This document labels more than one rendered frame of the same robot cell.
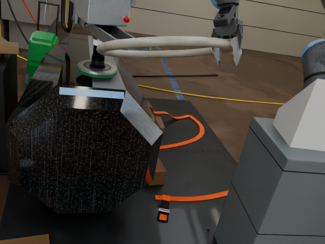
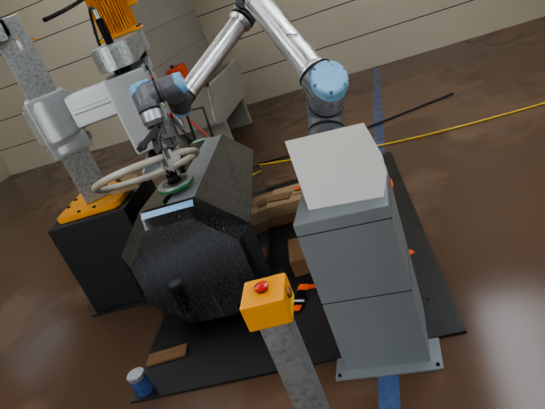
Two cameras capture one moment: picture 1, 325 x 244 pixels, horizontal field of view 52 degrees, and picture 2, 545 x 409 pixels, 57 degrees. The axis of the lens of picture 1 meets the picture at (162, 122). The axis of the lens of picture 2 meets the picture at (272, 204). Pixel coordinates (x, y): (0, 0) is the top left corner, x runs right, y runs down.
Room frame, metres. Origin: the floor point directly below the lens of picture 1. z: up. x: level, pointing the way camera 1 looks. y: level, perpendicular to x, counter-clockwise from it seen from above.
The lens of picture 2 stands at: (-0.37, -1.48, 1.80)
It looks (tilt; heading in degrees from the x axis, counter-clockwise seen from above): 24 degrees down; 32
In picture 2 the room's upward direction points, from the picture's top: 21 degrees counter-clockwise
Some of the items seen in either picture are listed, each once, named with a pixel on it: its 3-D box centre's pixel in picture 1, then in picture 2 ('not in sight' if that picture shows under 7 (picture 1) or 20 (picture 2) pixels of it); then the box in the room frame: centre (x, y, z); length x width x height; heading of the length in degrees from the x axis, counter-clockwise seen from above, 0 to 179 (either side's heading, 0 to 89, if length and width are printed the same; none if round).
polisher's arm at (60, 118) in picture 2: not in sight; (83, 108); (2.09, 1.18, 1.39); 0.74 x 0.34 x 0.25; 116
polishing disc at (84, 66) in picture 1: (97, 67); (174, 182); (1.74, 0.41, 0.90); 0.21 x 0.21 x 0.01
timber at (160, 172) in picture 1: (151, 166); (299, 255); (2.12, 0.02, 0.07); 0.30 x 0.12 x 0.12; 24
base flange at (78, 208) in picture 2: not in sight; (99, 197); (2.00, 1.36, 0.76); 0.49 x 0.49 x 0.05; 19
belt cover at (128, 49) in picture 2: not in sight; (123, 52); (2.03, 0.60, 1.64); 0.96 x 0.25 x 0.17; 34
